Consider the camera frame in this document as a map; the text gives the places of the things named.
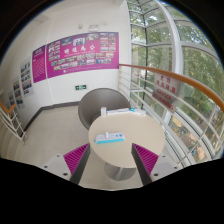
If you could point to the white photo wall panel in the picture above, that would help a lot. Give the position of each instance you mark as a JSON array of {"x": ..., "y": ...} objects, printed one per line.
[
  {"x": 18, "y": 92},
  {"x": 11, "y": 99},
  {"x": 26, "y": 77}
]

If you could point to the white wall-mounted fixture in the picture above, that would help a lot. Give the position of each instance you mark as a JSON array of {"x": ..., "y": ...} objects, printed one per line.
[{"x": 93, "y": 28}]

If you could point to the grey round-backed chair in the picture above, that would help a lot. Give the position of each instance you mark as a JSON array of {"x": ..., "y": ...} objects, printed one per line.
[{"x": 96, "y": 103}]

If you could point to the grey table pedestal base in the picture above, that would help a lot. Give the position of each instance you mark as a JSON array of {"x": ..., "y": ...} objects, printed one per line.
[{"x": 118, "y": 171}]

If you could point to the clear warning sign red lettering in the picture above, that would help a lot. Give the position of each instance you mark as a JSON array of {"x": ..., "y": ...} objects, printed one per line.
[{"x": 165, "y": 91}]

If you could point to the small upright white box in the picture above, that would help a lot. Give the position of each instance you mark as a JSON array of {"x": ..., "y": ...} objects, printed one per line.
[{"x": 103, "y": 112}]

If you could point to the flat white and teal box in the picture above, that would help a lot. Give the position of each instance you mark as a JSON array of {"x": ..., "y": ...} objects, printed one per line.
[{"x": 138, "y": 112}]

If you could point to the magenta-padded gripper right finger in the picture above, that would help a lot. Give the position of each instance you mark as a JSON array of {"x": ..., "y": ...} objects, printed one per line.
[{"x": 146, "y": 159}]

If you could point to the green exit sign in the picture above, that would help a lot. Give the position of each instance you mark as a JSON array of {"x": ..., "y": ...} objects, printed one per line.
[{"x": 80, "y": 87}]

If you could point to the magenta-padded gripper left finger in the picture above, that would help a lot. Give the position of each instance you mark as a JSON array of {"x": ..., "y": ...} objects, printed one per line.
[{"x": 76, "y": 158}]

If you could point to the large magenta photo poster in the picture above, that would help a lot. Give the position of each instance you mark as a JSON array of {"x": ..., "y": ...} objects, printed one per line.
[{"x": 83, "y": 55}]

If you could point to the white stair railing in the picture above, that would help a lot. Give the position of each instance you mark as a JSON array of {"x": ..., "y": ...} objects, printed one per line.
[{"x": 12, "y": 123}]

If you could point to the narrow magenta text poster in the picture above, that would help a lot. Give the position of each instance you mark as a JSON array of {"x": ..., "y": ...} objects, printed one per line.
[{"x": 39, "y": 64}]

